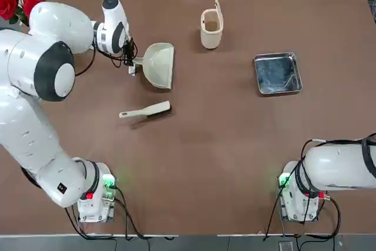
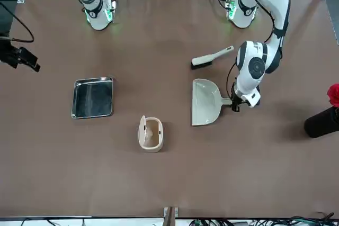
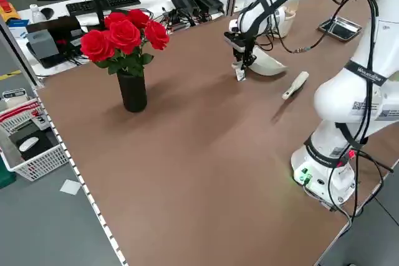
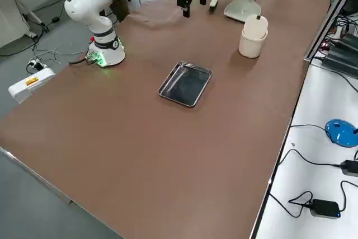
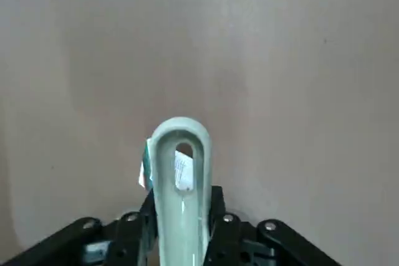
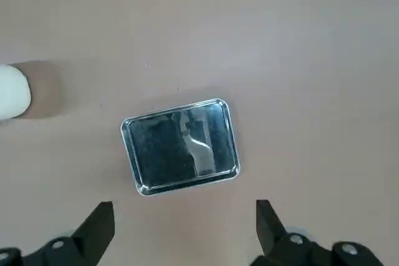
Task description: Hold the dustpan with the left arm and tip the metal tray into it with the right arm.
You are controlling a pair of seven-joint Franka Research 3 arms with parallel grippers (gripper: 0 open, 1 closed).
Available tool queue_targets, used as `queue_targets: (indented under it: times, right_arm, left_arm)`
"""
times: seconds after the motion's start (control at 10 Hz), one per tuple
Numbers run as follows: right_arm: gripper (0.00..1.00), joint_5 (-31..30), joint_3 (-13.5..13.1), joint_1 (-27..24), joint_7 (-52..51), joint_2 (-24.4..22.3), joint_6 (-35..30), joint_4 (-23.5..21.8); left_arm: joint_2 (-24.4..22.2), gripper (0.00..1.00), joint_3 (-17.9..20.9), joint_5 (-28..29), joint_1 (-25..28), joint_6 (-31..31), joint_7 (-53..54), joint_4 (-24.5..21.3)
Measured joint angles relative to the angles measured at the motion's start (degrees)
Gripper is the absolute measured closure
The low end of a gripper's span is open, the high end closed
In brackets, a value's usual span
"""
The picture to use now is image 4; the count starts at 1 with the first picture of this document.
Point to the beige plastic dustpan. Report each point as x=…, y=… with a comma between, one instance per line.
x=242, y=11

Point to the square metal tray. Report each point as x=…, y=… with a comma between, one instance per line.
x=184, y=85

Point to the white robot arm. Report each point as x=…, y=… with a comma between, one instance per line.
x=86, y=1

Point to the beige bin with flip lid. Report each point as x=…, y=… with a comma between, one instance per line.
x=250, y=44

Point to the black power supply box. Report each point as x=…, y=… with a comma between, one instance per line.
x=346, y=44
x=341, y=65

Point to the blue round device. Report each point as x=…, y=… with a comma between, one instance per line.
x=341, y=132

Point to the white floor power strip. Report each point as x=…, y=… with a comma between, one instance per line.
x=36, y=65

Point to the black power adapter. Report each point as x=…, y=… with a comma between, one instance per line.
x=325, y=208
x=351, y=167

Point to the aluminium frame post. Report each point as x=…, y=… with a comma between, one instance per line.
x=330, y=15

